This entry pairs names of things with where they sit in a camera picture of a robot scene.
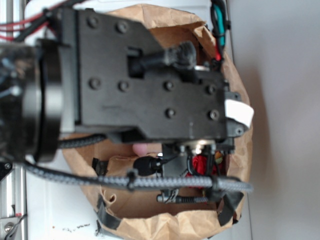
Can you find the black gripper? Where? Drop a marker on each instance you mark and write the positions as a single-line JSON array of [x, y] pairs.
[[138, 81]]

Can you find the red paper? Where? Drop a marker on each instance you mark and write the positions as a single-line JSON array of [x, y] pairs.
[[195, 166]]

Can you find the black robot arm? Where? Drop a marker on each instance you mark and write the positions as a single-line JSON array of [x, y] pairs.
[[39, 90]]

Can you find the pink plush bunny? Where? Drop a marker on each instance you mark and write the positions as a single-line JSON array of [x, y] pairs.
[[140, 149]]

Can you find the small black microphone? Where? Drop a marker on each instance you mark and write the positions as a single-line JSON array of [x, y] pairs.
[[147, 165]]

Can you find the white paper label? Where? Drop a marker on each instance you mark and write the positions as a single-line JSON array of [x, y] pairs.
[[239, 111]]

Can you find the brown paper bag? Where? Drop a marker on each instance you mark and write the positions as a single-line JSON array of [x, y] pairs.
[[137, 215]]

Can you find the multicolour twisted rope toy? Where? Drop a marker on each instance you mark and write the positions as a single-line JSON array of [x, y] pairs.
[[213, 167]]

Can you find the black metal bracket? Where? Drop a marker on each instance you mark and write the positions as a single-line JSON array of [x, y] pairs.
[[5, 169]]

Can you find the aluminium frame rail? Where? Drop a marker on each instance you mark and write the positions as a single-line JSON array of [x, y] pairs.
[[13, 187]]

